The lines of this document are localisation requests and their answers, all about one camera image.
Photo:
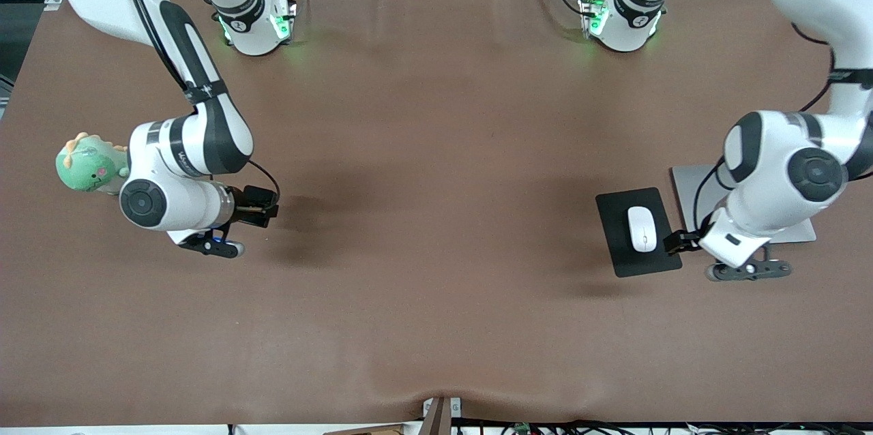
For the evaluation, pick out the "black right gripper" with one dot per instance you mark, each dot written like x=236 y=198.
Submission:
x=247 y=206

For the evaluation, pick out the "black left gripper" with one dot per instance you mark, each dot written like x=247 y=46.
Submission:
x=674 y=241

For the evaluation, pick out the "white computer mouse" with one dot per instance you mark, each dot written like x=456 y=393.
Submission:
x=642 y=229

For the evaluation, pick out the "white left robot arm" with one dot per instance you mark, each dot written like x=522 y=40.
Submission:
x=764 y=176

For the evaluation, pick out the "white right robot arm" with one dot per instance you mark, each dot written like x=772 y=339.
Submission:
x=177 y=203

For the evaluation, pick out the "black mouse pad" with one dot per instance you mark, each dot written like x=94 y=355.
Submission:
x=614 y=251

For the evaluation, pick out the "silver closed laptop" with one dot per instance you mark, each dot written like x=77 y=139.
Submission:
x=682 y=179

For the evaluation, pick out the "green dinosaur plush toy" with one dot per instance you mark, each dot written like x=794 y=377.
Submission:
x=85 y=169

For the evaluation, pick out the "brown table mat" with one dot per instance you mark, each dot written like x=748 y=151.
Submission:
x=436 y=319

